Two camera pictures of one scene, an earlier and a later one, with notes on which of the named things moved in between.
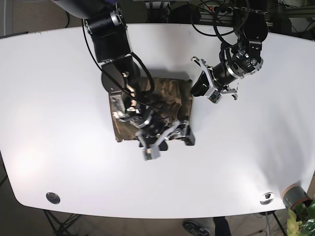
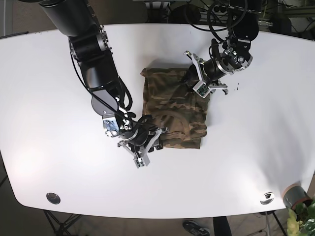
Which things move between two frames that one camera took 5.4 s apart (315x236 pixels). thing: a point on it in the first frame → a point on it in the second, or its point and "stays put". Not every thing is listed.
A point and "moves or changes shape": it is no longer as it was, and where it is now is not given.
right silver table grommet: (269, 197) stays put
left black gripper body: (151, 138) → (140, 141)
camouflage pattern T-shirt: (171, 98) moves or changes shape
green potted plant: (301, 221) stays put
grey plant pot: (294, 194) stays put
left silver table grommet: (53, 197) stays put
